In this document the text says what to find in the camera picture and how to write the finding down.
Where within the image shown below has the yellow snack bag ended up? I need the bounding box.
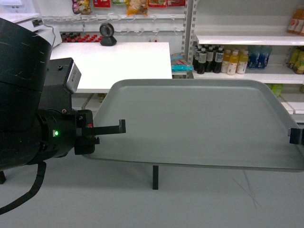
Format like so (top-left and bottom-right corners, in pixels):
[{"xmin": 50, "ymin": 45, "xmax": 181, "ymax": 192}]
[{"xmin": 124, "ymin": 0, "xmax": 148, "ymax": 16}]

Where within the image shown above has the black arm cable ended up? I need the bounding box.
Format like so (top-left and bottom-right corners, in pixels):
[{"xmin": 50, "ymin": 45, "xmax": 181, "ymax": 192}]
[{"xmin": 0, "ymin": 161, "xmax": 47, "ymax": 216}]

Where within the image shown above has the orange juice bottle left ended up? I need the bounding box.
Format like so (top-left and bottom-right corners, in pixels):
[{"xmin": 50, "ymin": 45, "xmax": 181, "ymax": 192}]
[{"xmin": 287, "ymin": 8, "xmax": 304, "ymax": 35}]

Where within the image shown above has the white cash register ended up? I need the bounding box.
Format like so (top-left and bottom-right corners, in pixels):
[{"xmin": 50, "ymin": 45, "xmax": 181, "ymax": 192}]
[{"xmin": 0, "ymin": 13, "xmax": 62, "ymax": 47}]

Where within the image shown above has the grey rectangular serving tray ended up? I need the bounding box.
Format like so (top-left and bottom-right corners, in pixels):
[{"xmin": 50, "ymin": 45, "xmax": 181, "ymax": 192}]
[{"xmin": 87, "ymin": 79, "xmax": 304, "ymax": 172}]

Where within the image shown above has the red snack bag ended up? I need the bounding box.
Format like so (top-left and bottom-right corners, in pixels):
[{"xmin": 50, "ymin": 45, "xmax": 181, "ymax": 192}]
[{"xmin": 93, "ymin": 0, "xmax": 111, "ymax": 8}]

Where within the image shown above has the purple snack bag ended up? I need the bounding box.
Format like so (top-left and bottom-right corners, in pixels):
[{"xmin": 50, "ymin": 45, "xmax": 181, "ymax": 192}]
[{"xmin": 72, "ymin": 0, "xmax": 92, "ymax": 15}]

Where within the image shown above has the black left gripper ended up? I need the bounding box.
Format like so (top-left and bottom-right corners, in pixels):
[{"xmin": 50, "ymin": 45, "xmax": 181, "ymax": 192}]
[{"xmin": 74, "ymin": 110, "xmax": 126, "ymax": 155}]

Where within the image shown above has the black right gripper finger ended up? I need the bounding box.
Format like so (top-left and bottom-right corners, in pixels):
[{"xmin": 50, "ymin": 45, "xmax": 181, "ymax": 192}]
[{"xmin": 288, "ymin": 128, "xmax": 304, "ymax": 145}]

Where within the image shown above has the white checkout counter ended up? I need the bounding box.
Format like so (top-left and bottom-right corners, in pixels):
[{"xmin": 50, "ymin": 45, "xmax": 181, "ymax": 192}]
[{"xmin": 51, "ymin": 42, "xmax": 172, "ymax": 93}]

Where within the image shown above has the black round barcode scanner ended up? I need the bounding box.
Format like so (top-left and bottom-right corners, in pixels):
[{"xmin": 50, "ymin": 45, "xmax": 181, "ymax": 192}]
[{"xmin": 99, "ymin": 23, "xmax": 117, "ymax": 47}]

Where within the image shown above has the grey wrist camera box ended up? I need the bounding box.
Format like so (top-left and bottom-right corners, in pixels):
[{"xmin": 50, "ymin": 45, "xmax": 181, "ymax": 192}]
[{"xmin": 66, "ymin": 62, "xmax": 82, "ymax": 94}]

